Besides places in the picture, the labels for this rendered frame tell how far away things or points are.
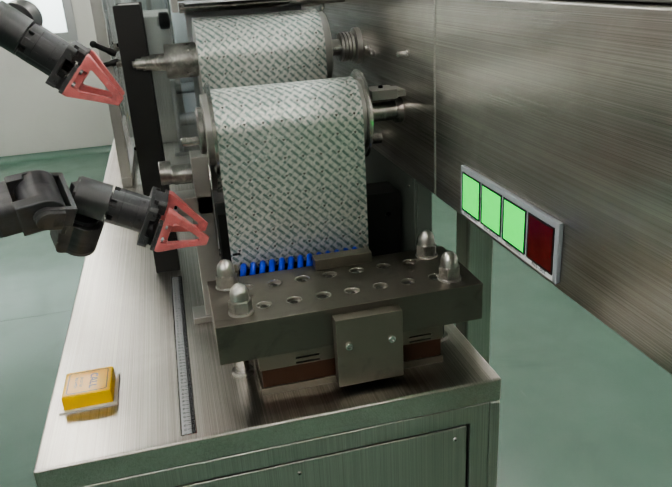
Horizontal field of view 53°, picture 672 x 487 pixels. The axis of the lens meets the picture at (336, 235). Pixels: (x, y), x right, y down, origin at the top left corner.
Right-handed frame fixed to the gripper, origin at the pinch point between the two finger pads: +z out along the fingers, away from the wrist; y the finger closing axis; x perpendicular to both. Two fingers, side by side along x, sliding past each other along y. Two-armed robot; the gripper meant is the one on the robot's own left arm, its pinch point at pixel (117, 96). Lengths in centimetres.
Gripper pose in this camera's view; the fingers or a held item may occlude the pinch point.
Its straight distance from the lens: 110.5
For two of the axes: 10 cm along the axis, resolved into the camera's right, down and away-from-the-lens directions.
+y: 2.5, 3.2, -9.1
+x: 5.7, -8.1, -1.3
